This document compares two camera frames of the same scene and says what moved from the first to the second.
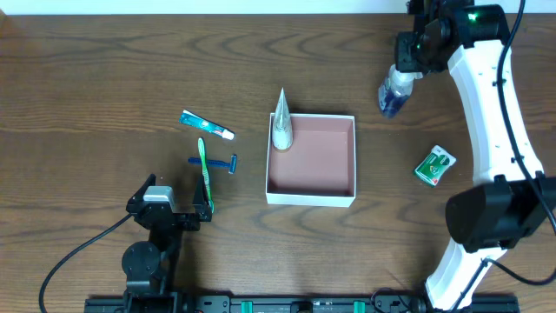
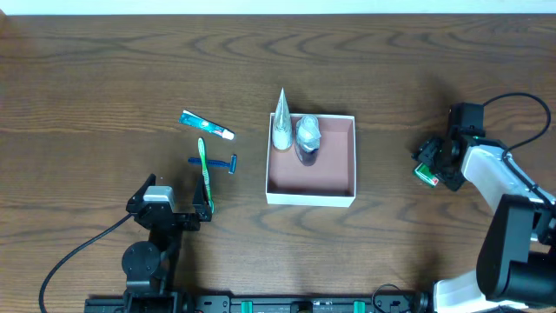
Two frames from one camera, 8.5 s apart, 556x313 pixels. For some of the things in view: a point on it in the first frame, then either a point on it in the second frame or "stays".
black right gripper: [408, 54] -> [435, 157]
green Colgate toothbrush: [201, 150] stays
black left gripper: [172, 218] stays
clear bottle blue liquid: [395, 89] -> [307, 139]
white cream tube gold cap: [282, 137] stays
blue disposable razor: [232, 164] stays
